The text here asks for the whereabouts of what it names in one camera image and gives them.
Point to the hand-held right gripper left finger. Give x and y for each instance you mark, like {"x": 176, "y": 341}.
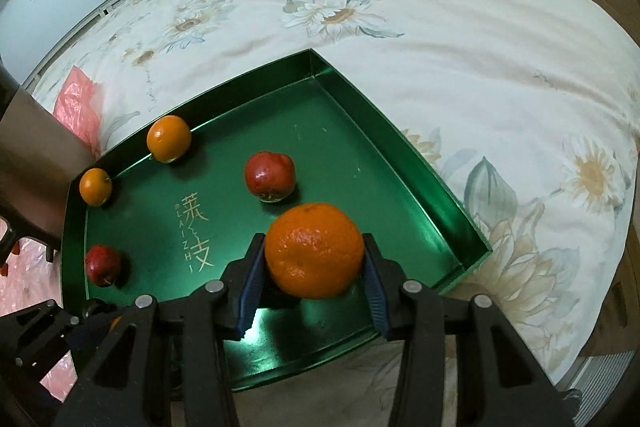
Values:
{"x": 250, "y": 287}

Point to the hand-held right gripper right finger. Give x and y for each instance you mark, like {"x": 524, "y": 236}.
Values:
{"x": 372, "y": 292}

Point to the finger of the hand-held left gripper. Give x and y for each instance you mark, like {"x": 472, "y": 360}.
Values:
{"x": 35, "y": 337}

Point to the large bumpy orange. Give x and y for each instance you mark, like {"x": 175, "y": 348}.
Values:
{"x": 314, "y": 249}

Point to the red apple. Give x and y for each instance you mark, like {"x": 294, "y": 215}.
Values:
{"x": 269, "y": 176}
{"x": 103, "y": 265}

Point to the green metal tray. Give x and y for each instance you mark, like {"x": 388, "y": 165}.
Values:
{"x": 325, "y": 147}

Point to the small orange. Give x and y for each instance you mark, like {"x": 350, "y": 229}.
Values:
{"x": 95, "y": 186}

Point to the brown and black juicer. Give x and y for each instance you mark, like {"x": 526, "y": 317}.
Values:
{"x": 35, "y": 147}

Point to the pink plastic sheet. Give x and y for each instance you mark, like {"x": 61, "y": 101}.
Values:
{"x": 77, "y": 102}

